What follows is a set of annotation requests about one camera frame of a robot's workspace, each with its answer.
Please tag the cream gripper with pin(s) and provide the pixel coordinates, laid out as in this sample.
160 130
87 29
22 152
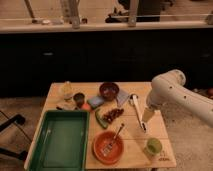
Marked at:
148 114

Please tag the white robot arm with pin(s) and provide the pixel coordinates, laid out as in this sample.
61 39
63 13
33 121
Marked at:
169 86

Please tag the green plastic tray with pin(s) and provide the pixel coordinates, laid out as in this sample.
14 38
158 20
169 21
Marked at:
61 143

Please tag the grey cloth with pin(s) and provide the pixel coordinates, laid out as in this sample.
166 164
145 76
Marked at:
122 97

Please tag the green cup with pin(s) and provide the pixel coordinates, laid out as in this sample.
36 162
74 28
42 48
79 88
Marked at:
153 146

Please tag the dark red bowl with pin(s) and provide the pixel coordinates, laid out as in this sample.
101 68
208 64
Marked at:
109 90

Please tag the green cucumber toy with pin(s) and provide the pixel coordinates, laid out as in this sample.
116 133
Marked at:
101 122

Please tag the orange bowl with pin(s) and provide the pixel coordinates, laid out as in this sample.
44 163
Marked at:
101 140

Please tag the metal fork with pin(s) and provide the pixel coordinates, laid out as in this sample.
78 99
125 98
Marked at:
105 151

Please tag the orange ball toy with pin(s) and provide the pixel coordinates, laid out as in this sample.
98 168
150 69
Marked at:
86 107

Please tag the dark small cup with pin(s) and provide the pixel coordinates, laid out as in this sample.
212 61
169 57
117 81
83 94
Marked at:
79 99

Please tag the beige flat toy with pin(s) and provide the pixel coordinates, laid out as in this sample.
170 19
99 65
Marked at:
65 106

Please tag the yellow bottle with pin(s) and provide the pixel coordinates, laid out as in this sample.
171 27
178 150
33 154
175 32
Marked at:
66 90

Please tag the black chair base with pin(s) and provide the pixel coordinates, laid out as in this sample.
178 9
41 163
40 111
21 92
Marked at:
9 148

